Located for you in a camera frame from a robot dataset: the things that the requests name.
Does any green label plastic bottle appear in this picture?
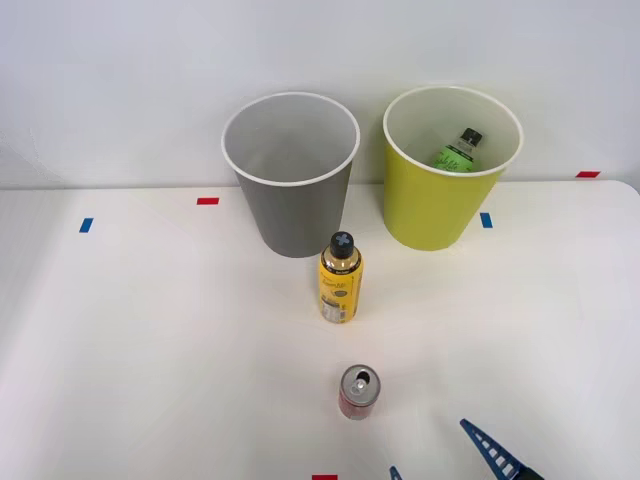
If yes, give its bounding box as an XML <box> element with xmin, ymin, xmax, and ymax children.
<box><xmin>431</xmin><ymin>127</ymin><xmax>487</xmax><ymax>173</ymax></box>

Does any red drink can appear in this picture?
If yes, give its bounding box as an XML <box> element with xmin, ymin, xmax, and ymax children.
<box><xmin>338</xmin><ymin>364</ymin><xmax>382</xmax><ymax>421</ymax></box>

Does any yellow label plastic bottle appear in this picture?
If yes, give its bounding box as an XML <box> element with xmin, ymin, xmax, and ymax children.
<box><xmin>317</xmin><ymin>231</ymin><xmax>363</xmax><ymax>325</ymax></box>

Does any grey plastic waste bin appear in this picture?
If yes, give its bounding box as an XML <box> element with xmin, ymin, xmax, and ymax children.
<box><xmin>220</xmin><ymin>91</ymin><xmax>362</xmax><ymax>260</ymax></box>

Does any yellow-green plastic waste bin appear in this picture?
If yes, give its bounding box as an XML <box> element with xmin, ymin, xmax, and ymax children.
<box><xmin>382</xmin><ymin>85</ymin><xmax>525</xmax><ymax>252</ymax></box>

